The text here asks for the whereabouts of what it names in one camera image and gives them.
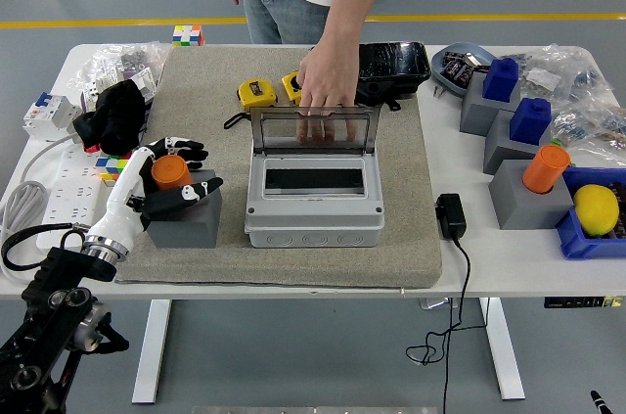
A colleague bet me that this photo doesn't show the person's left hand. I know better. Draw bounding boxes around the person's left hand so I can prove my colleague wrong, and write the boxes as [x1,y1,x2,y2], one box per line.
[295,39,362,145]

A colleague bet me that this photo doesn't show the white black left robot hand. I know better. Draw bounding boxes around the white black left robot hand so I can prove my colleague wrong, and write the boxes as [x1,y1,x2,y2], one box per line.
[85,136,225,254]

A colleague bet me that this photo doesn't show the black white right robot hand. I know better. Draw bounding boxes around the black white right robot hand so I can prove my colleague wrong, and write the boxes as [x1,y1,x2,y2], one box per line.
[589,389,613,414]

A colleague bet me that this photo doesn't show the orange cylinder battery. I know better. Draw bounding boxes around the orange cylinder battery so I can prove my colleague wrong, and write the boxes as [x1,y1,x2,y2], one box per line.
[150,155,195,193]
[521,143,572,195]

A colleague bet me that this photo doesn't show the grey cube holder block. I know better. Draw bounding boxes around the grey cube holder block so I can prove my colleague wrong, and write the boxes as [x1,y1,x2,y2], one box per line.
[488,159,574,231]
[482,109,553,175]
[144,168,223,250]
[459,71,522,137]

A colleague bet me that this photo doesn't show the grey electrical box clear lid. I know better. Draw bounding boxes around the grey electrical box clear lid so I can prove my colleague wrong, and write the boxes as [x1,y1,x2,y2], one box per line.
[243,105,386,249]

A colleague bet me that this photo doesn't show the colourful puzzle cube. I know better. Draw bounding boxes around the colourful puzzle cube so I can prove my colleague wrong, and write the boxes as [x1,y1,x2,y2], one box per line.
[95,152,133,189]

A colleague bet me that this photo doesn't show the white power strip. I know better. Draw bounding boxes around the white power strip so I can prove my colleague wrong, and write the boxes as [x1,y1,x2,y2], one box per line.
[37,142,107,253]

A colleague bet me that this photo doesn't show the black plastic tray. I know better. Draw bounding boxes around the black plastic tray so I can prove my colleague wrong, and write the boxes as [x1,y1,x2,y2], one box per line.
[354,40,432,112]

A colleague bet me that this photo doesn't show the white-faced puzzle cube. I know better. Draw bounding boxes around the white-faced puzzle cube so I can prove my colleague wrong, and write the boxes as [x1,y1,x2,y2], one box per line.
[171,24,205,47]

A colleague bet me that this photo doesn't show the black cloth glove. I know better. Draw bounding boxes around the black cloth glove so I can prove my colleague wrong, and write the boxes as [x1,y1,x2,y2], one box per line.
[72,79,148,156]

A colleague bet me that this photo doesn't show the black table control panel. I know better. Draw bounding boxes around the black table control panel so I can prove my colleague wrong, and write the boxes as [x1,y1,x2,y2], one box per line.
[543,295,626,310]

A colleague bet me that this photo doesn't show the white table leg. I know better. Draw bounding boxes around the white table leg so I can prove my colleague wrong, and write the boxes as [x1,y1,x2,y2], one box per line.
[478,296,527,401]
[131,299,172,405]

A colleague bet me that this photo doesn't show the white circuit breaker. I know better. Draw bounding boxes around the white circuit breaker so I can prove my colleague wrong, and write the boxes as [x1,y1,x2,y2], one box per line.
[22,91,83,142]

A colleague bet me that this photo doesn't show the dark snack packet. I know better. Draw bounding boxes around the dark snack packet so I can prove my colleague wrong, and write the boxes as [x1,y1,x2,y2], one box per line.
[441,52,466,77]
[452,64,476,88]

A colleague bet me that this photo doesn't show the clear bag of small parts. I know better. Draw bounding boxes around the clear bag of small parts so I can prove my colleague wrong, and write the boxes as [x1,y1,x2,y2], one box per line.
[77,40,172,107]
[501,43,615,107]
[550,90,626,156]

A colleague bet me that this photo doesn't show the blue-grey shallow dish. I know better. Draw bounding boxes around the blue-grey shallow dish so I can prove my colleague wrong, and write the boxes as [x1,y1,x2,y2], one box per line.
[430,40,498,98]

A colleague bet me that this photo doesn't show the blue plastic bin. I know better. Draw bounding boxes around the blue plastic bin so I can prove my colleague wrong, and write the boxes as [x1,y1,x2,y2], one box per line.
[555,166,626,261]

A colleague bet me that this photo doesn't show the blue square block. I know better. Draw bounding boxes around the blue square block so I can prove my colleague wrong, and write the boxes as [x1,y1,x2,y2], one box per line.
[509,97,553,145]
[482,57,520,103]

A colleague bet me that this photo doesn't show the grey-brown mat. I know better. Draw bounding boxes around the grey-brown mat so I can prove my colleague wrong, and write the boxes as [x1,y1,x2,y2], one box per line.
[106,44,444,288]

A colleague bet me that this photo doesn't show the dark packets in bin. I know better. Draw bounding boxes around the dark packets in bin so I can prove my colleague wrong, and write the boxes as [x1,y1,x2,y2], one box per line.
[605,181,626,242]

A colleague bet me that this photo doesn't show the black power adapter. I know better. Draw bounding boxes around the black power adapter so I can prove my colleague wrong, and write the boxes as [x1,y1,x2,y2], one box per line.
[434,192,469,241]

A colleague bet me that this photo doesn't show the yellow lemon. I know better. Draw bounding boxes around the yellow lemon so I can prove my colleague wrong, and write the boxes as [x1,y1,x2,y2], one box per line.
[572,183,621,238]

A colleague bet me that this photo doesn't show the yellow tape measure black strap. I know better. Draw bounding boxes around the yellow tape measure black strap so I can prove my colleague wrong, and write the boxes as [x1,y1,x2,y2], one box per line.
[223,78,279,130]

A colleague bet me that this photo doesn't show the white power strip cable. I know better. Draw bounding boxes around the white power strip cable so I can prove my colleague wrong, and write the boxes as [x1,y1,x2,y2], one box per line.
[0,132,84,288]

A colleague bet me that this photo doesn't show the black adapter cord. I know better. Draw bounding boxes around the black adapter cord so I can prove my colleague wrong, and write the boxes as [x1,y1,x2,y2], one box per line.
[405,235,473,414]

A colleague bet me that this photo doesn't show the silver metal bracket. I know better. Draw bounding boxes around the silver metal bracket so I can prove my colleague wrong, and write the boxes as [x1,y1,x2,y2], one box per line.
[419,297,459,310]

